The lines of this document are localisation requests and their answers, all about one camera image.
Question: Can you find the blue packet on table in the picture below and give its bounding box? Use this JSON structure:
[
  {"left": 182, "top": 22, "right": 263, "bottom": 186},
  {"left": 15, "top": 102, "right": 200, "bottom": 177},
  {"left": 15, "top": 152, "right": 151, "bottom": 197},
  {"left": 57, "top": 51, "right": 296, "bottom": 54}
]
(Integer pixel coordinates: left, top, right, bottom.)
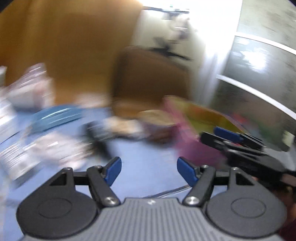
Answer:
[{"left": 30, "top": 105, "right": 83, "bottom": 133}]

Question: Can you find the clear bag with cup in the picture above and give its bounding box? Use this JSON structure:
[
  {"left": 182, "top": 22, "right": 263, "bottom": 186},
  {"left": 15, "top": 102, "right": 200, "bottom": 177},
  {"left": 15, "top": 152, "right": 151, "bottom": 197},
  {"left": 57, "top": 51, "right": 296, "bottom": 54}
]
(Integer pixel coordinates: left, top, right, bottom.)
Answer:
[{"left": 4, "top": 63, "right": 55, "bottom": 111}]

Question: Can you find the wood-pattern board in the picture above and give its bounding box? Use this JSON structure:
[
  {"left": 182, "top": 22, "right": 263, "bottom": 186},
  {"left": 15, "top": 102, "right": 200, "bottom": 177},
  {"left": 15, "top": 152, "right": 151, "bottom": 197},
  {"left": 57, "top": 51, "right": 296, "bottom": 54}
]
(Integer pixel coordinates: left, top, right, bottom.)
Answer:
[{"left": 1, "top": 1, "right": 142, "bottom": 104}]

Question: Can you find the white crumpled plastic bag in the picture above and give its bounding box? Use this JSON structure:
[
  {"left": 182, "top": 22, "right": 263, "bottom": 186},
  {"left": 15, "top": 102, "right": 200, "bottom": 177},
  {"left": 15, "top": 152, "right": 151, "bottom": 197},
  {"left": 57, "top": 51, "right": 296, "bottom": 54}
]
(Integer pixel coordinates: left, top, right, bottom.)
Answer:
[{"left": 0, "top": 67, "right": 47, "bottom": 181}]

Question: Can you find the pink rectangular tin box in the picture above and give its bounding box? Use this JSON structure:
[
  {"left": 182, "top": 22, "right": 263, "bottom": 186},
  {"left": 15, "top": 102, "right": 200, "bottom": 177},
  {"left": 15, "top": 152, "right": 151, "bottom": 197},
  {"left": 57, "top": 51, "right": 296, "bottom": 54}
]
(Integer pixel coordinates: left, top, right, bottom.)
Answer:
[{"left": 163, "top": 95, "right": 247, "bottom": 166}]

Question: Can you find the frosted glass sliding door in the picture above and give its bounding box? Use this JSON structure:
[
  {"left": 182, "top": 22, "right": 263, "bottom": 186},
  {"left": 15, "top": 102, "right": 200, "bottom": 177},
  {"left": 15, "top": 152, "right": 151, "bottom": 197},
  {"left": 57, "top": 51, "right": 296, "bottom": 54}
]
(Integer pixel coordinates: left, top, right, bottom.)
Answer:
[{"left": 210, "top": 1, "right": 295, "bottom": 152}]

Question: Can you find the white power strip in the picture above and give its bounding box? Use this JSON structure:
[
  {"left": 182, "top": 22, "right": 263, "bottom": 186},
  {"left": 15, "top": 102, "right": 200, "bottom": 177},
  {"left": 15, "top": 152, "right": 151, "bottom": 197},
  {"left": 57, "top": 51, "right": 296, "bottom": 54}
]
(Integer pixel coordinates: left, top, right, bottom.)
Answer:
[{"left": 168, "top": 14, "right": 190, "bottom": 42}]

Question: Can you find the pack of cotton swabs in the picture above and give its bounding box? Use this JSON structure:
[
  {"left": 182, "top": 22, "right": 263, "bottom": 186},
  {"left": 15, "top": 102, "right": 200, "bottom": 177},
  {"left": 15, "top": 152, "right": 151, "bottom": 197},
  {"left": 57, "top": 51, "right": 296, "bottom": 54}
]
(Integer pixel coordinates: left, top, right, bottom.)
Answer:
[{"left": 103, "top": 116, "right": 146, "bottom": 140}]

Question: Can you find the round tin can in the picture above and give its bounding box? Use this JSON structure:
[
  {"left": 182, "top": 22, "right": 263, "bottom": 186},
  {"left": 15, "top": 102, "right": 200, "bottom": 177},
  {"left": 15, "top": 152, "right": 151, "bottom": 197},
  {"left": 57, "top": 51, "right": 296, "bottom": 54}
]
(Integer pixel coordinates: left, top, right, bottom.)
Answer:
[{"left": 137, "top": 109, "right": 176, "bottom": 131}]

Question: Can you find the blue tablecloth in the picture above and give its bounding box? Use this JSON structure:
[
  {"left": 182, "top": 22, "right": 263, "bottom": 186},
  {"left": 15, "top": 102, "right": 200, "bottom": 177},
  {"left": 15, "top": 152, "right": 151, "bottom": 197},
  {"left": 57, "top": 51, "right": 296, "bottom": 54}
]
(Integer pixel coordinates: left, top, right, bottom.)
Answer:
[{"left": 0, "top": 104, "right": 232, "bottom": 241}]

